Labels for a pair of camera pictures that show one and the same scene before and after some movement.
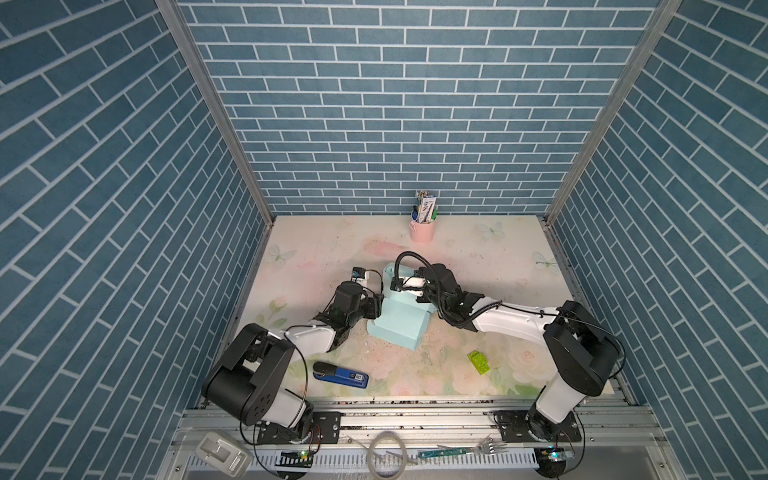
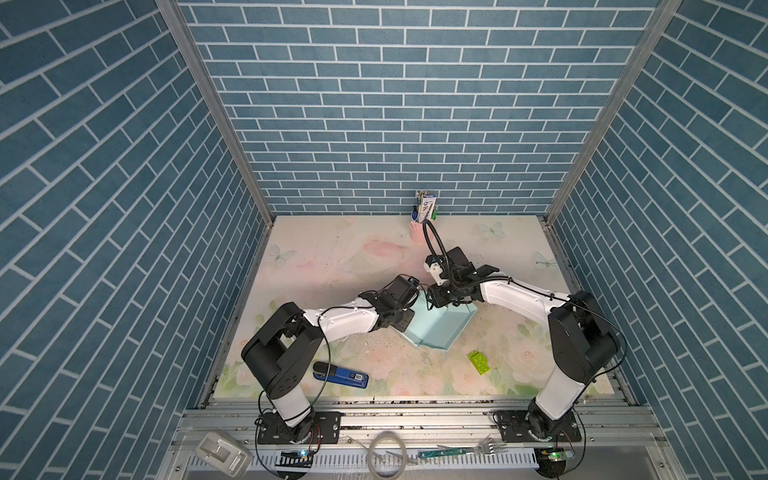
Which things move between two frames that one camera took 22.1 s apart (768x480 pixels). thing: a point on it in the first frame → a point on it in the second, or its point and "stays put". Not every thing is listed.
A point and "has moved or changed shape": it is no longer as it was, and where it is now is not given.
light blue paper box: [400, 317] has moved or changed shape
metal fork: [485, 446] stays put
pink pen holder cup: [422, 232] stays put
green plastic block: [479, 361] stays put
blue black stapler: [329, 372] stays put
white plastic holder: [224, 454] stays put
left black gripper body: [370, 309] → [402, 318]
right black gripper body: [427, 298] → [445, 292]
